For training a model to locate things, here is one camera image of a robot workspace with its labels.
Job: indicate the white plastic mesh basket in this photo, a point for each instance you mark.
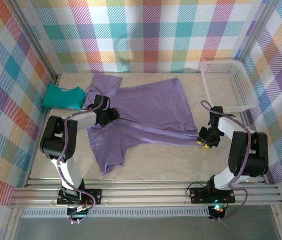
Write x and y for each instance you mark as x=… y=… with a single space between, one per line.
x=220 y=85

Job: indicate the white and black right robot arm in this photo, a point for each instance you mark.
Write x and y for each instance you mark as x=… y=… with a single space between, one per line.
x=248 y=155

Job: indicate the folded teal t-shirt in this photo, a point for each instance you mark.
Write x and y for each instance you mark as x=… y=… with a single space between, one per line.
x=63 y=98

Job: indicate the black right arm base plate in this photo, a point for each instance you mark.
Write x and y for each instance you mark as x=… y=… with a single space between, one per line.
x=198 y=195

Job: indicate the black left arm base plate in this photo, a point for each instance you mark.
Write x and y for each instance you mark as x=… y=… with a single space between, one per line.
x=94 y=196

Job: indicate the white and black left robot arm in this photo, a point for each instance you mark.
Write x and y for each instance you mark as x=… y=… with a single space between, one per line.
x=58 y=140

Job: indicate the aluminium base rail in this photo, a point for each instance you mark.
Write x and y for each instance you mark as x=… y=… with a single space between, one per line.
x=143 y=193

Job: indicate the purple t-shirt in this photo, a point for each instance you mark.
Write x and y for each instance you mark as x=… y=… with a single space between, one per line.
x=150 y=107

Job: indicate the aluminium corner post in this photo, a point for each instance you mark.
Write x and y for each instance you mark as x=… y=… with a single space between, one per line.
x=33 y=37
x=256 y=30

